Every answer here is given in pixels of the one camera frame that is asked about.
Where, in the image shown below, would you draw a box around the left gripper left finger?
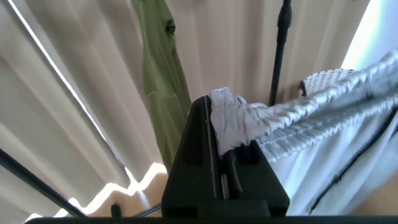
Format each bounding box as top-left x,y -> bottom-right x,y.
160,95 -> 223,218

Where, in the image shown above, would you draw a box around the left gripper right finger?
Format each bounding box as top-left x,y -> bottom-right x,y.
221,139 -> 291,218

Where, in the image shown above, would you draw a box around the pale grey shorts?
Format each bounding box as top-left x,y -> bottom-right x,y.
208,49 -> 398,216

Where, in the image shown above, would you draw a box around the green long-sleeved shirt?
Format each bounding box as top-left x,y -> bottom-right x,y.
131,0 -> 192,172

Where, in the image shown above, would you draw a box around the white laundry basket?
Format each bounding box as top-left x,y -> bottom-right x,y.
297,68 -> 359,98

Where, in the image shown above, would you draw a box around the black clothes rack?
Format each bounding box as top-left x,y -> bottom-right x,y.
0,0 -> 294,218

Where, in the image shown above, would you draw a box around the beige curtain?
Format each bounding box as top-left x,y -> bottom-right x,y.
0,0 -> 371,218

